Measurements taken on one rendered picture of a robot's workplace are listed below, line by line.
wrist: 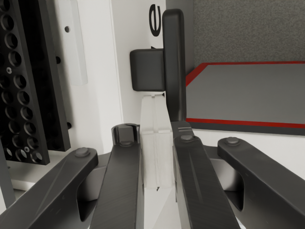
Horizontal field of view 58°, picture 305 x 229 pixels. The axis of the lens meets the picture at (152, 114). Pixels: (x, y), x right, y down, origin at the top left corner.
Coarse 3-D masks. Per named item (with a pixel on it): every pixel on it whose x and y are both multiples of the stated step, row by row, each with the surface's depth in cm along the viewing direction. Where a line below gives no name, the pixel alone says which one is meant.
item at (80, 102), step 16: (48, 0) 27; (80, 0) 26; (80, 16) 27; (64, 48) 28; (64, 64) 29; (64, 80) 30; (64, 96) 30; (80, 96) 30; (96, 96) 29; (80, 112) 30; (96, 112) 29; (80, 128) 31; (96, 128) 30; (80, 144) 32; (96, 144) 31; (16, 176) 29; (32, 176) 29
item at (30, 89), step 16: (0, 0) 22; (16, 0) 21; (0, 16) 22; (16, 16) 22; (16, 32) 22; (16, 48) 22; (16, 64) 23; (16, 80) 24; (32, 80) 23; (16, 96) 24; (32, 96) 23; (32, 112) 24; (32, 144) 26; (32, 160) 26; (48, 160) 26
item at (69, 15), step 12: (60, 0) 25; (72, 0) 25; (60, 12) 26; (72, 12) 26; (72, 24) 26; (72, 36) 26; (72, 48) 27; (72, 60) 27; (84, 60) 28; (72, 72) 27; (84, 72) 28; (72, 84) 28; (84, 84) 28
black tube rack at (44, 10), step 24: (24, 0) 24; (24, 24) 25; (48, 24) 25; (0, 48) 23; (48, 48) 25; (0, 72) 24; (48, 72) 26; (0, 96) 25; (24, 96) 28; (48, 96) 26; (0, 120) 30; (48, 120) 28; (24, 144) 26; (48, 144) 28
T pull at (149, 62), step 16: (176, 16) 16; (176, 32) 17; (160, 48) 18; (176, 48) 17; (144, 64) 18; (160, 64) 18; (176, 64) 17; (144, 80) 18; (160, 80) 18; (176, 80) 17; (176, 96) 18; (176, 112) 18
